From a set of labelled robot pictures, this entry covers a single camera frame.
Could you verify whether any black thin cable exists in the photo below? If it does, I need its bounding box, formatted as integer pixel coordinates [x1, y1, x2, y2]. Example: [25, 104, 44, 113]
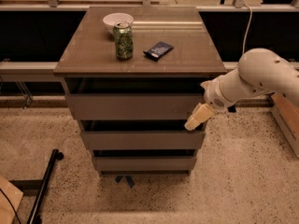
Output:
[0, 188, 22, 224]

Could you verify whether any grey top drawer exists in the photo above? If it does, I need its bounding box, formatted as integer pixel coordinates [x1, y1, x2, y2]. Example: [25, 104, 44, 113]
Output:
[65, 94, 204, 120]

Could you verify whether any grey drawer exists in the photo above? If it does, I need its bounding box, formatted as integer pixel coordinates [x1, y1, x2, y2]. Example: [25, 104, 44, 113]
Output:
[65, 94, 204, 120]
[81, 131, 205, 150]
[92, 157, 196, 172]

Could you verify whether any black metal stand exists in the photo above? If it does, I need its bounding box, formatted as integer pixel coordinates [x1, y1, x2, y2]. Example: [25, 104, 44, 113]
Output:
[11, 149, 64, 224]

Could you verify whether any brown cardboard piece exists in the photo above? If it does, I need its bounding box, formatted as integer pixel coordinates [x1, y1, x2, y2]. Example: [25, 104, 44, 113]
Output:
[0, 175, 23, 224]

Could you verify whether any white cable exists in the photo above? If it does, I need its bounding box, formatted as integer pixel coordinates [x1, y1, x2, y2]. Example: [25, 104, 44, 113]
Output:
[241, 4, 253, 56]

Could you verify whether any grey middle drawer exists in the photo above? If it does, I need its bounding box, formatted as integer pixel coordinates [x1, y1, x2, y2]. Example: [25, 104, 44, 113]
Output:
[81, 131, 205, 150]

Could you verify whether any green soda can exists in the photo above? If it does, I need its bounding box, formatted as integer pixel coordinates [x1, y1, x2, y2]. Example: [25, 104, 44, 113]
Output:
[113, 21, 134, 60]

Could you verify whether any white bowl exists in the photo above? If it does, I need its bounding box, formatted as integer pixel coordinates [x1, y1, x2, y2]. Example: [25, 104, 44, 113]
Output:
[103, 13, 134, 34]

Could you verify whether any metal railing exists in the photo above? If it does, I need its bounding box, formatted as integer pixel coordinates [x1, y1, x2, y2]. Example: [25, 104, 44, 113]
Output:
[0, 0, 299, 82]

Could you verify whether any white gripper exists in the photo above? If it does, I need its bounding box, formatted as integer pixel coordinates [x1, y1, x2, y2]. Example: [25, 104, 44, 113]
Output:
[184, 77, 235, 131]

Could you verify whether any grey drawer cabinet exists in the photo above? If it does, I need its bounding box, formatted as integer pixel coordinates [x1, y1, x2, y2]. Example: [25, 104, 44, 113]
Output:
[53, 6, 228, 176]

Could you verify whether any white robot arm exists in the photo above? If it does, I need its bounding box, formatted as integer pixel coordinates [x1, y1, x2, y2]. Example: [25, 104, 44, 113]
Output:
[184, 49, 299, 131]

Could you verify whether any grey bottom drawer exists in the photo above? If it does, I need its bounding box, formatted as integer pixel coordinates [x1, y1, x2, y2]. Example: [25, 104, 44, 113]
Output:
[92, 157, 196, 172]

